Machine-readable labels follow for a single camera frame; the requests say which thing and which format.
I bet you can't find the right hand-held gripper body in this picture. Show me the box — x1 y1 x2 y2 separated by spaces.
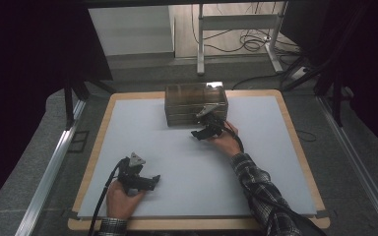
195 102 225 138

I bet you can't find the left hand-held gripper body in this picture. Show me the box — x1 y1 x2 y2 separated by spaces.
116 151 147 191

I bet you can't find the clear brown drawer box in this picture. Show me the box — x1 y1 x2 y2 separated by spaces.
163 81 229 128

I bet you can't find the person's right hand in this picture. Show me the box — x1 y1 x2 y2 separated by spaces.
206 120 243 158

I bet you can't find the person's left hand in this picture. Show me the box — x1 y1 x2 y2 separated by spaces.
105 179 147 220

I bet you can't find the wooden table board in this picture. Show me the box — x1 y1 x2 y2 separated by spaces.
67 88 331 231

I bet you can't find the black metal stand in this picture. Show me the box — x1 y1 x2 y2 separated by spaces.
62 76 91 131
314 63 347 128

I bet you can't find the white power strip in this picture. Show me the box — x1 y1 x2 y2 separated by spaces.
289 66 310 82

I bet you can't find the white panel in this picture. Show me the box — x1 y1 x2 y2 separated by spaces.
88 5 175 57

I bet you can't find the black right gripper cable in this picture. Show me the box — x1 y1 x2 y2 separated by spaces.
221 121 328 236

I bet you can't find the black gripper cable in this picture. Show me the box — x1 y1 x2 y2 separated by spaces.
87 156 129 236
221 121 328 236

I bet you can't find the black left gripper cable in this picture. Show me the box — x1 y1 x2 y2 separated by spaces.
87 156 129 236

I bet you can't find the small black floor frame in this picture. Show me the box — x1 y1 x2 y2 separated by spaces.
67 130 91 153

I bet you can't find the long black floor cable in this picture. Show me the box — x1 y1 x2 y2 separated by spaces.
231 72 288 90

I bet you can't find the aluminium rail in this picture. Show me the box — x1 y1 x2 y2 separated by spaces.
15 98 87 236
317 95 378 236

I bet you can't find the tangle of black floor cables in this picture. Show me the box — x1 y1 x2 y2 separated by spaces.
191 2 298 55

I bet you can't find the thin black cable loop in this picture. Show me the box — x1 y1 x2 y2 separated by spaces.
295 129 317 144

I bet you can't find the white metal desk frame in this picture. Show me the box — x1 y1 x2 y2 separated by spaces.
196 1 288 76

